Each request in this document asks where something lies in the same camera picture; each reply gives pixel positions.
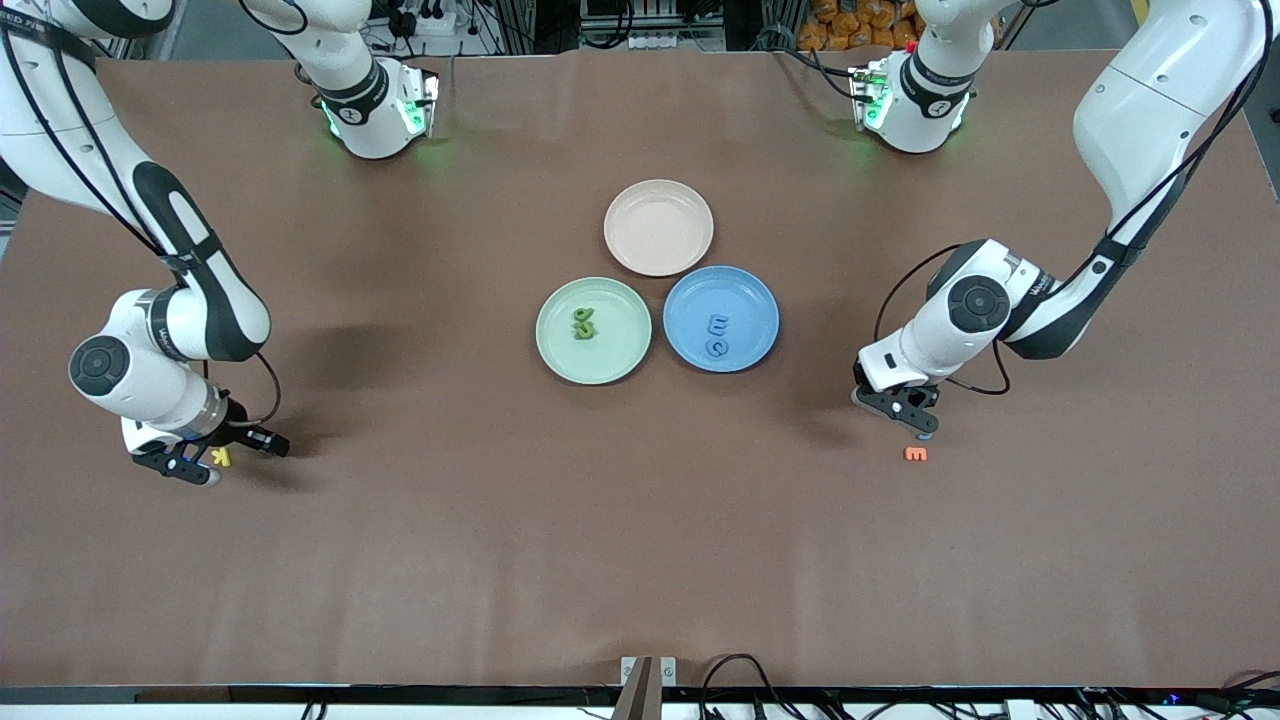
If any blue round plate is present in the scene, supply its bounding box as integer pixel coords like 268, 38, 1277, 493
662, 265, 781, 374

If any light green round plate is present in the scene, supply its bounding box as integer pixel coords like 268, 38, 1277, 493
535, 277, 653, 386

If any pale pink round plate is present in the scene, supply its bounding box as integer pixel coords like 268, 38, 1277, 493
603, 179, 715, 278

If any bag of orange fruits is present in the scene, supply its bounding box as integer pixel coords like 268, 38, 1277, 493
797, 0, 926, 53

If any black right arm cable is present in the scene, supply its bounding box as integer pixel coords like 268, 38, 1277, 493
0, 20, 284, 431

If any black looped floor cable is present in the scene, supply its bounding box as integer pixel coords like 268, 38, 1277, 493
698, 654, 801, 720

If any silver camera mount bracket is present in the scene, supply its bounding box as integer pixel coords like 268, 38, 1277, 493
619, 655, 679, 720

